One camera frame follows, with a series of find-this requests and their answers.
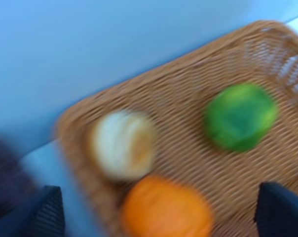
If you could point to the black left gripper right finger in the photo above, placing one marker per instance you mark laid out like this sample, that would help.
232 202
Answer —
277 211

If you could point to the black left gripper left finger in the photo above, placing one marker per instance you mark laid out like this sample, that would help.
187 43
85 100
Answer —
41 216

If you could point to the green lime fruit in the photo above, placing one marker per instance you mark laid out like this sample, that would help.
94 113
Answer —
240 116

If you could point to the red orange peach fruit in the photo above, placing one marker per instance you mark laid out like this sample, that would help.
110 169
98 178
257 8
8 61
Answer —
122 145

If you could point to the orange mandarin fruit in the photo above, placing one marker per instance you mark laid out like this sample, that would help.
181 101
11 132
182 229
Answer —
157 207

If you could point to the dark brown wicker basket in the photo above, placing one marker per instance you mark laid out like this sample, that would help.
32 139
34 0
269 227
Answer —
15 184

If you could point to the tan wicker basket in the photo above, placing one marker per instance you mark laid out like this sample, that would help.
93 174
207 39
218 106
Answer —
175 96

